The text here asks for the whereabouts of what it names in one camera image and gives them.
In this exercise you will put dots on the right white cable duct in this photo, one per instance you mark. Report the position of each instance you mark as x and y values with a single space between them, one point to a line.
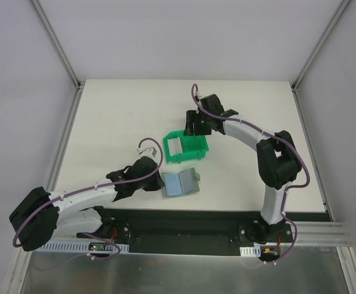
254 251

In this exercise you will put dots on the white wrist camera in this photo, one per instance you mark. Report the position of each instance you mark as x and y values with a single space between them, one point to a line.
197 96
150 152

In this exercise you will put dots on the aluminium front rail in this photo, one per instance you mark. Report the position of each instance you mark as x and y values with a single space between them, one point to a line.
328 234

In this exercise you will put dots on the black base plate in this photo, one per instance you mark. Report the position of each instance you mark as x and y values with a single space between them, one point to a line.
220 233

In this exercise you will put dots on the aluminium frame post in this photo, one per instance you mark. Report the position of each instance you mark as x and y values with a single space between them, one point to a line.
55 43
320 44

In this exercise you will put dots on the green plastic bin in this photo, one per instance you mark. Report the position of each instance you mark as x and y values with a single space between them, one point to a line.
179 148

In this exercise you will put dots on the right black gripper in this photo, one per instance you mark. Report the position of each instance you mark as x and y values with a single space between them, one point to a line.
197 121

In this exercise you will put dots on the white cable duct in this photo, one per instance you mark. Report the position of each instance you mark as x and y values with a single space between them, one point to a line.
254 251
83 247

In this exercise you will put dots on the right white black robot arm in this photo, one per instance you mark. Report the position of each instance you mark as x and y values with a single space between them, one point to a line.
278 166

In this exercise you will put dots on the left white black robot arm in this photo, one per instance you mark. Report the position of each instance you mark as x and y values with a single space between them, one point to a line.
42 215

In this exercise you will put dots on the sage green card holder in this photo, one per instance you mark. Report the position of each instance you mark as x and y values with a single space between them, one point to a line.
180 184

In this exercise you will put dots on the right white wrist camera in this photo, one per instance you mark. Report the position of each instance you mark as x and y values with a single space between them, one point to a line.
197 96

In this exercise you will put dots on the left aluminium frame post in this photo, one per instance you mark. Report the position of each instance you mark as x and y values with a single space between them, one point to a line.
55 43

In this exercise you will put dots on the left white cable duct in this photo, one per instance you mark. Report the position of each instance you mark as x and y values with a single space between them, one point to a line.
83 247

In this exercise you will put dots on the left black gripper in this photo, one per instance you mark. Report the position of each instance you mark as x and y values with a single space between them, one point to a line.
155 182

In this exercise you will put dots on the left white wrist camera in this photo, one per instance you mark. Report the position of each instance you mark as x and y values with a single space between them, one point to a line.
150 152

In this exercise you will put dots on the right aluminium frame post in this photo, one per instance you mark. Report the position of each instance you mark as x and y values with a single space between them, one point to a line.
320 44

